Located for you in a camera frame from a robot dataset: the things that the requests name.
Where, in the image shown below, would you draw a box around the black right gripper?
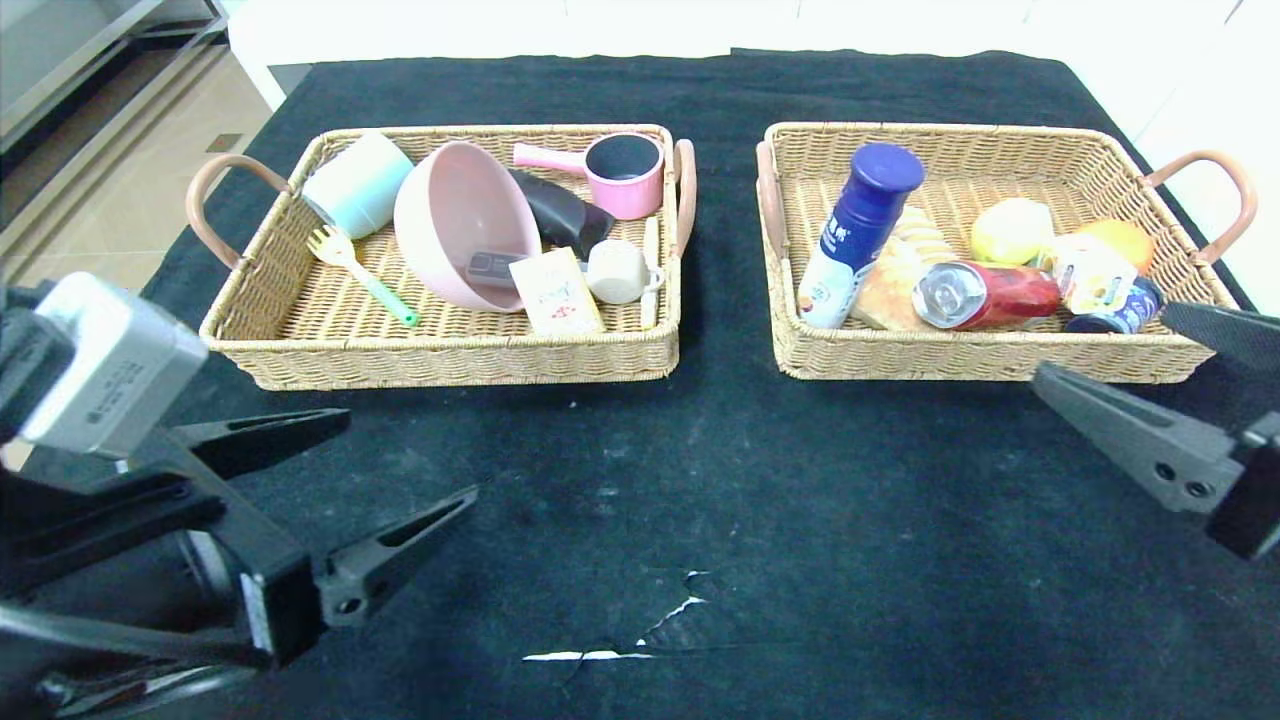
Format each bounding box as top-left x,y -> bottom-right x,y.
1030,300 -> 1280,561

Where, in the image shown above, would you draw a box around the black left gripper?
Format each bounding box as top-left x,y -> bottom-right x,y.
0,407 -> 480,670

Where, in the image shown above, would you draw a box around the white fruit drink carton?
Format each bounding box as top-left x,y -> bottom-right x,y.
1045,233 -> 1141,316

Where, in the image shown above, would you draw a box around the red soda can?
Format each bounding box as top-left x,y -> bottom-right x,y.
912,260 -> 1063,332

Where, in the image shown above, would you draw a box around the yellow playing card box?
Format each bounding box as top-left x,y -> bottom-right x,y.
508,248 -> 606,336

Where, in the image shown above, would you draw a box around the pink plastic bowl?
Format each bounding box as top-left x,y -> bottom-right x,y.
393,141 -> 544,314

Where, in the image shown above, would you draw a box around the blue capped yogurt bottle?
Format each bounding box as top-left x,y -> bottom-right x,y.
797,142 -> 926,329

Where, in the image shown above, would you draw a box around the small dark blue can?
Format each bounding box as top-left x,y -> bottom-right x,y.
1065,278 -> 1165,335

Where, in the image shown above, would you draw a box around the orange fruit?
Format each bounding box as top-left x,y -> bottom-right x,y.
1075,218 -> 1157,276

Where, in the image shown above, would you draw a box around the yellow lemon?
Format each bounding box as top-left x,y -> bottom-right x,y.
970,198 -> 1057,266

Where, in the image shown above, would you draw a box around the yellow green toy fork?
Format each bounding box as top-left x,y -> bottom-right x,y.
308,226 -> 422,327

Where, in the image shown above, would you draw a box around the striped bread roll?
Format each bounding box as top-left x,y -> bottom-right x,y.
890,205 -> 958,266

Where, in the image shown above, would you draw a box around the flat toasted bread slice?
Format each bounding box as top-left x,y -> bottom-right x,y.
850,240 -> 926,333

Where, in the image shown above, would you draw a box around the light blue plastic cup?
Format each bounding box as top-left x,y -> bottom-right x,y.
302,130 -> 416,241

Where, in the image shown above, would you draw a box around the small beige cup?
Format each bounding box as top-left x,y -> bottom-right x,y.
585,240 -> 665,307

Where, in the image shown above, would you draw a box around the black oblong glasses case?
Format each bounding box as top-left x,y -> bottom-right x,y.
510,170 -> 617,261

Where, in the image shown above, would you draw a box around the white plastic stick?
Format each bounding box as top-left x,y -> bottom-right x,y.
641,216 -> 661,329

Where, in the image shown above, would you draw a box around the pink toy saucepan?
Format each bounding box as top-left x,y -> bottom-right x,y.
512,132 -> 667,221

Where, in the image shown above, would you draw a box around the grey metal shelf unit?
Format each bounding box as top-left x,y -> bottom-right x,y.
0,0 -> 233,151

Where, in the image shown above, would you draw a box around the woven wicker basket brown handles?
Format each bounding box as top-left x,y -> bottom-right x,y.
755,121 -> 1259,383
185,123 -> 698,391

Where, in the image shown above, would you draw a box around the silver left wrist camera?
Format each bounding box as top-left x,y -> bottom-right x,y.
18,272 -> 209,459

